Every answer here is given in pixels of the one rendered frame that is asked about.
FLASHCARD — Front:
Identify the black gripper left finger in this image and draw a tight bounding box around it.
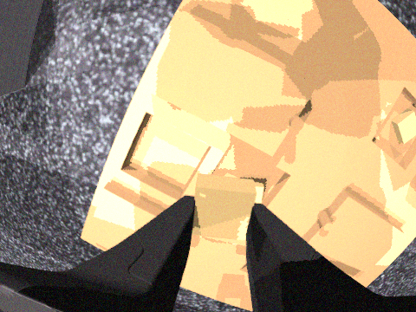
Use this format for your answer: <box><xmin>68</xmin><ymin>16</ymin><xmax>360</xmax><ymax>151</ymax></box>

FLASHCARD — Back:
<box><xmin>0</xmin><ymin>194</ymin><xmax>195</xmax><ymax>312</ymax></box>

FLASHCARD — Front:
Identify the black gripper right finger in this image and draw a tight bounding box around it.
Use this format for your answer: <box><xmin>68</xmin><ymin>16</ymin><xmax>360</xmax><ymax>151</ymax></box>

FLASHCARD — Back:
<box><xmin>245</xmin><ymin>204</ymin><xmax>416</xmax><ymax>312</ymax></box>

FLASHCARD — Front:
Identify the tan block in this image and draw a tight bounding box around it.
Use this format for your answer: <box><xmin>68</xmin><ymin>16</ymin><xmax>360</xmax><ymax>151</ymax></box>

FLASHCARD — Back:
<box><xmin>391</xmin><ymin>107</ymin><xmax>416</xmax><ymax>145</ymax></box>
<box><xmin>253</xmin><ymin>180</ymin><xmax>263</xmax><ymax>204</ymax></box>
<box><xmin>192</xmin><ymin>173</ymin><xmax>257</xmax><ymax>240</ymax></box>

